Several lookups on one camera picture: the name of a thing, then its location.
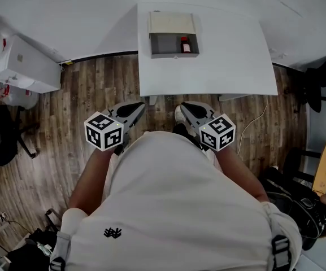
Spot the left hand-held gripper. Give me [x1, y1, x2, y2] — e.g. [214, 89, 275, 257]
[84, 101, 146, 156]

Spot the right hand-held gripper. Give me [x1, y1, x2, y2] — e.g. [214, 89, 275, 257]
[180, 100, 236, 152]

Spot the small brown bottle red cap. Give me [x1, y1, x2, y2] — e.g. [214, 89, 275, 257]
[180, 36, 192, 54]

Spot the grey box with beige lid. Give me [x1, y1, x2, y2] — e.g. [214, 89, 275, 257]
[147, 11, 201, 59]

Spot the person's right forearm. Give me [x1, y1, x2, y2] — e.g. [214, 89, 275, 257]
[215, 145, 270, 203]

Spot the person's left forearm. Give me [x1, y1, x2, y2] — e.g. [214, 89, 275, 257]
[68, 147, 116, 216]

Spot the person's black trouser leg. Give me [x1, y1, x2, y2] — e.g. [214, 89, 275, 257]
[172, 123, 198, 138]

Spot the person's white shoe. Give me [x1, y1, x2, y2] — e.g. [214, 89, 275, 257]
[174, 104, 187, 125]

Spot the person's white shirt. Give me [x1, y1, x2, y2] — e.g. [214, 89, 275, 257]
[49, 130, 303, 271]

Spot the white cabinet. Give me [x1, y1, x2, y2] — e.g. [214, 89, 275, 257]
[0, 34, 62, 94]

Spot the black office chair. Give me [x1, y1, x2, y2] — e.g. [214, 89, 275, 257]
[0, 97, 40, 167]
[303, 54, 326, 113]

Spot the black bag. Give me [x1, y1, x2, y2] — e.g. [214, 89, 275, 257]
[6, 228, 59, 271]
[259, 167, 326, 251]

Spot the white cable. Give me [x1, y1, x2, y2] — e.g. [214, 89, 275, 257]
[237, 94, 269, 155]

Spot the grey backpack strap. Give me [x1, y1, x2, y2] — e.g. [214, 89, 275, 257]
[271, 234, 292, 271]
[49, 231, 72, 271]

